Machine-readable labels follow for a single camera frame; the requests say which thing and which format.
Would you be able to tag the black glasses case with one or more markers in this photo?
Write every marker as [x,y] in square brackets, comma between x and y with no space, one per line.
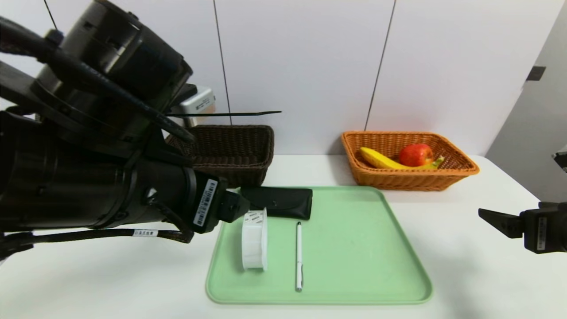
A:
[283,201]

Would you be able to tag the light green plastic tray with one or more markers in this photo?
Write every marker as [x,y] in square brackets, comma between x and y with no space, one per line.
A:
[345,266]

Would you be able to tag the dark grey wall plate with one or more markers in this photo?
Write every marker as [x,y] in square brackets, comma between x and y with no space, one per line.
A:
[535,74]

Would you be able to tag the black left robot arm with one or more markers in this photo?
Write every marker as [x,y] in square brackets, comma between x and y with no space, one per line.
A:
[66,190]

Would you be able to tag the yellow banana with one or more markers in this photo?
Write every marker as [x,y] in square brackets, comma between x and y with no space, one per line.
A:
[376,158]

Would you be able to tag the orange wicker basket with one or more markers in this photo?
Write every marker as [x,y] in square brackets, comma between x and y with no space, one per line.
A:
[398,181]

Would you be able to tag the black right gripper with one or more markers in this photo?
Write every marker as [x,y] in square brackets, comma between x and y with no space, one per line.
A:
[541,231]

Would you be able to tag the dark brown wicker basket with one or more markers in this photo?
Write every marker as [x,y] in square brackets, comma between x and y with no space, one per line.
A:
[239,150]

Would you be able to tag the red apple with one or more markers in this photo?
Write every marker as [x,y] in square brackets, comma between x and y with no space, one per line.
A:
[415,155]

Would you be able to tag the white pen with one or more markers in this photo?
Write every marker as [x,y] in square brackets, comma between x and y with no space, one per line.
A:
[299,248]

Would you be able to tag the white tape roll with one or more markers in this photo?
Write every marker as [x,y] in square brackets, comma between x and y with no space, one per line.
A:
[254,243]

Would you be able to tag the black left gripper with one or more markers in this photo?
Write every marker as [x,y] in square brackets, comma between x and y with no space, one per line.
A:
[207,204]

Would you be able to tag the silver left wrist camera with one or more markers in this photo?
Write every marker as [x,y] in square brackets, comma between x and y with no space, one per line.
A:
[199,104]

